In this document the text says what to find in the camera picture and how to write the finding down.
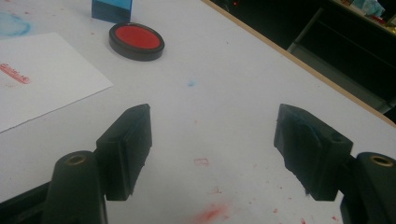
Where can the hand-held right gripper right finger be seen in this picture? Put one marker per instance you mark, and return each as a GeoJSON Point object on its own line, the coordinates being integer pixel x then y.
{"type": "Point", "coordinates": [314, 149]}

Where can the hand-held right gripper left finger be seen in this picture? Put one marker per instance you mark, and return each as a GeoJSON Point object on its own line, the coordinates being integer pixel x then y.
{"type": "Point", "coordinates": [126, 149]}

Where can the blue stamp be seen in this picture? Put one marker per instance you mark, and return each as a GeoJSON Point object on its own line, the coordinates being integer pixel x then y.
{"type": "Point", "coordinates": [110, 11]}

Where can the white metal-framed desk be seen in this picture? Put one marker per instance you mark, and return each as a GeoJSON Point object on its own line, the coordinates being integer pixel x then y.
{"type": "Point", "coordinates": [342, 81]}

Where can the white paper sheet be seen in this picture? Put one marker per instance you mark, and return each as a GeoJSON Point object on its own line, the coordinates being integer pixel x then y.
{"type": "Point", "coordinates": [43, 77]}

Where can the red round button block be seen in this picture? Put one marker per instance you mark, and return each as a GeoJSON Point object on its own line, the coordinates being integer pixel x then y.
{"type": "Point", "coordinates": [137, 37]}

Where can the teal crumpled object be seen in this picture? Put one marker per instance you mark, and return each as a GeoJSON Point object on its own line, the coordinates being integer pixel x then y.
{"type": "Point", "coordinates": [367, 6]}

